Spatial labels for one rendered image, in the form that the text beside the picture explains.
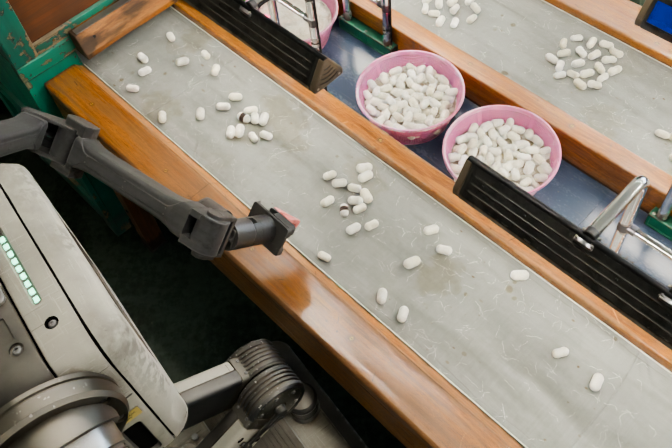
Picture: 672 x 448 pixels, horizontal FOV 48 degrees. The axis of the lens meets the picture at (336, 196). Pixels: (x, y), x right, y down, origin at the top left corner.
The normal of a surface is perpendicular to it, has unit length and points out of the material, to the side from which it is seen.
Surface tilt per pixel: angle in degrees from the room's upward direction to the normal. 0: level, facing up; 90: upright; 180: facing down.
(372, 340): 0
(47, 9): 90
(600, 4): 0
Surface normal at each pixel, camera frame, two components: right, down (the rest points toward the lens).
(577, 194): -0.08, -0.57
